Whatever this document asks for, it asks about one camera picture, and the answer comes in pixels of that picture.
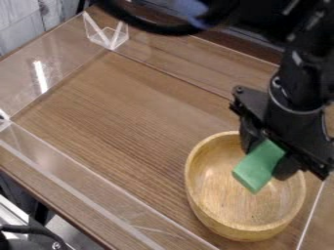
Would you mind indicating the clear acrylic tray wall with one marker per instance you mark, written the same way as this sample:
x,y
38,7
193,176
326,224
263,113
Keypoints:
x,y
103,122

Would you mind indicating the clear acrylic corner bracket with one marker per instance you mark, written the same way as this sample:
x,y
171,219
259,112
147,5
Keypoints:
x,y
107,37

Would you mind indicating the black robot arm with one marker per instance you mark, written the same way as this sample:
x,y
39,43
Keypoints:
x,y
302,84

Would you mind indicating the black metal bracket with screw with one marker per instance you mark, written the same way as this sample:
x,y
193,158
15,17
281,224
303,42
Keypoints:
x,y
52,244

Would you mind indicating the green rectangular block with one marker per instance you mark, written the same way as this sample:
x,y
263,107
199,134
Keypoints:
x,y
254,170

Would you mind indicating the light wooden bowl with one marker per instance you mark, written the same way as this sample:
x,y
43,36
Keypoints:
x,y
231,211

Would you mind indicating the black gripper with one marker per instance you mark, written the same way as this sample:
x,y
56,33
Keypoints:
x,y
294,130

